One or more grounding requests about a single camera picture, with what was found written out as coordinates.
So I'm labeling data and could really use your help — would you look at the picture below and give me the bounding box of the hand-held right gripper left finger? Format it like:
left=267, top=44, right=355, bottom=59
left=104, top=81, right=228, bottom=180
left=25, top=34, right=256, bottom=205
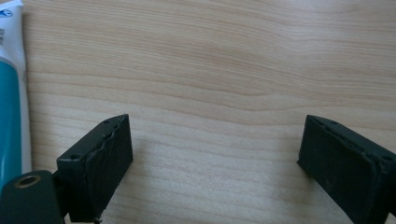
left=56, top=113, right=134, bottom=224

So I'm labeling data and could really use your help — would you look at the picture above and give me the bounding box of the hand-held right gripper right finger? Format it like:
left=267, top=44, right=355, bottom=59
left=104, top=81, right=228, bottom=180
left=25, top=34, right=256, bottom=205
left=297, top=114, right=396, bottom=224

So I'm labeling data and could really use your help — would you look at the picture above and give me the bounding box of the white and teal tube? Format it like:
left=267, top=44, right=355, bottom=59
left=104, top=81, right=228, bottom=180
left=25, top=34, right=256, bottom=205
left=0, top=0, right=33, bottom=190

